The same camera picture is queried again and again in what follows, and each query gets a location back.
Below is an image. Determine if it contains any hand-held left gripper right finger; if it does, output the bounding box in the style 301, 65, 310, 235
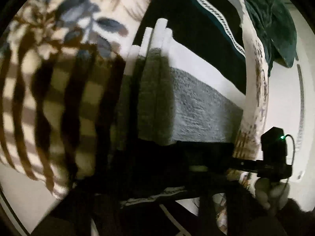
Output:
197, 188, 273, 236

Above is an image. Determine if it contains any striped knit sweater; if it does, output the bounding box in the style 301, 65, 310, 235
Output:
108, 0, 248, 207

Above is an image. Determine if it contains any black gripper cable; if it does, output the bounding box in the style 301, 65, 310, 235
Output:
283, 133, 295, 177

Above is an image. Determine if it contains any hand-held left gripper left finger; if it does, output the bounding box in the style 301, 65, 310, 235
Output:
32, 184, 116, 236

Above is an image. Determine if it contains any dark green plush blanket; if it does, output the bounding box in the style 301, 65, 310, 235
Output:
242, 0, 297, 78

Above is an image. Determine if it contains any floral bed sheet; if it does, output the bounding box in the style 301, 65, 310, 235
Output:
0, 0, 271, 236

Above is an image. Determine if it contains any person's right hand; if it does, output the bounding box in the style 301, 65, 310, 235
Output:
254, 177, 289, 212

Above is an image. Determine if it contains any white headboard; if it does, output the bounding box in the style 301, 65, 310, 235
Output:
268, 4, 313, 186

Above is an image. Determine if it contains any person's right forearm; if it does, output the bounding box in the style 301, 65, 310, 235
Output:
277, 197, 315, 236

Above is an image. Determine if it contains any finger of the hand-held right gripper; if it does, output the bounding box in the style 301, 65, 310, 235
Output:
188, 159, 259, 175

